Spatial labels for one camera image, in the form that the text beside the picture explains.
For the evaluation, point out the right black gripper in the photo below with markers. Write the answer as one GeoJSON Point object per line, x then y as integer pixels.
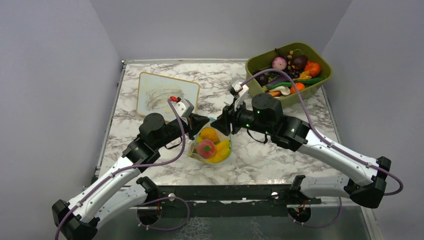
{"type": "Point", "coordinates": [229, 116]}

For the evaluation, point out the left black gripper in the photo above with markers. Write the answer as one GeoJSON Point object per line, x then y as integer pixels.
{"type": "Point", "coordinates": [197, 121]}

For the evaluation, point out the yellow orange mango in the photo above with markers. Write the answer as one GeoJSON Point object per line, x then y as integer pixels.
{"type": "Point", "coordinates": [208, 133]}

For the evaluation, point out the clear zip top bag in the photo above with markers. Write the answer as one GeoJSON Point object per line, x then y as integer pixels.
{"type": "Point", "coordinates": [192, 151]}

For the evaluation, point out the yellow banana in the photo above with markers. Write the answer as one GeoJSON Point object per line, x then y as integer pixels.
{"type": "Point", "coordinates": [219, 157]}
{"type": "Point", "coordinates": [223, 146]}

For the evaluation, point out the pink peach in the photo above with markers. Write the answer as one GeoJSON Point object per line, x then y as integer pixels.
{"type": "Point", "coordinates": [206, 148]}

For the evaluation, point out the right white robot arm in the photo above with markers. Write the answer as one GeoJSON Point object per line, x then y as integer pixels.
{"type": "Point", "coordinates": [363, 179]}

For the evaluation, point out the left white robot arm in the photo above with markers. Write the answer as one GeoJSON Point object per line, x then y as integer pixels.
{"type": "Point", "coordinates": [82, 216]}

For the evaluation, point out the dark plum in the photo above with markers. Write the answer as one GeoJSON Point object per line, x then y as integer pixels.
{"type": "Point", "coordinates": [262, 79]}

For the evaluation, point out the orange carrot slice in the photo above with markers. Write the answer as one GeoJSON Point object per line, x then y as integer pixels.
{"type": "Point", "coordinates": [275, 93]}

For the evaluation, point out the white mushroom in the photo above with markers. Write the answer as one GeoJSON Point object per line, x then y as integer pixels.
{"type": "Point", "coordinates": [285, 91]}

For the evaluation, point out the green chili pepper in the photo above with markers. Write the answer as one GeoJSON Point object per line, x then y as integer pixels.
{"type": "Point", "coordinates": [280, 84]}

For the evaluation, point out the purple eggplant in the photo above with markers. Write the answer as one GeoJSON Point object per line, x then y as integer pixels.
{"type": "Point", "coordinates": [280, 79]}

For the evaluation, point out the pink purple onion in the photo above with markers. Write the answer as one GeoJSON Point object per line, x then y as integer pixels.
{"type": "Point", "coordinates": [279, 63]}

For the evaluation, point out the orange tangerine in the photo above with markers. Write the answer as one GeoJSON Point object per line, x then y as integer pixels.
{"type": "Point", "coordinates": [300, 86]}

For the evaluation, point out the dark purple avocado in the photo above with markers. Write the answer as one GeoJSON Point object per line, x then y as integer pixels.
{"type": "Point", "coordinates": [299, 62]}

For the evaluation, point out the bumpy orange fruit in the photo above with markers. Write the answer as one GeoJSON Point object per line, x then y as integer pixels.
{"type": "Point", "coordinates": [313, 68]}

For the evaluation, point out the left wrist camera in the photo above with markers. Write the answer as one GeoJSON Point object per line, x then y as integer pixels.
{"type": "Point", "coordinates": [182, 108]}

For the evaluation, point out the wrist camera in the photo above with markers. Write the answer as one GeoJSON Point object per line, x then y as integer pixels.
{"type": "Point", "coordinates": [240, 93]}
{"type": "Point", "coordinates": [182, 108]}

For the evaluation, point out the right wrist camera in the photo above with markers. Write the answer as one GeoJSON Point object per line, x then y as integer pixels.
{"type": "Point", "coordinates": [240, 93]}

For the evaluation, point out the small whiteboard yellow frame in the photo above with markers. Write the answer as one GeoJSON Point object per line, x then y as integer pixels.
{"type": "Point", "coordinates": [154, 90]}

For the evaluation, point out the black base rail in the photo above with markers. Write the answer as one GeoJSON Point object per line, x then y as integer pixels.
{"type": "Point", "coordinates": [215, 201]}

